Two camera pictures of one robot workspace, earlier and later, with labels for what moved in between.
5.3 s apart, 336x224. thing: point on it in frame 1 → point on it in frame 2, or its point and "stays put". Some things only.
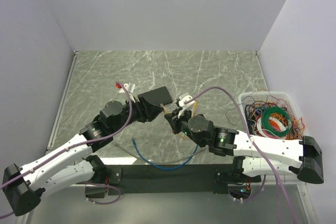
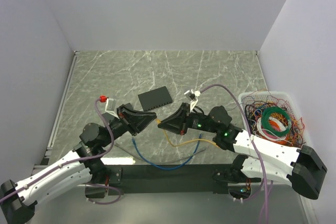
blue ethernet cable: (135, 147) stays put
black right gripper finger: (177, 102) → (180, 115)
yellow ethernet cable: (165, 113) → (165, 136)
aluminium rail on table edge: (57, 120) stays put
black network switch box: (158, 96) stays put
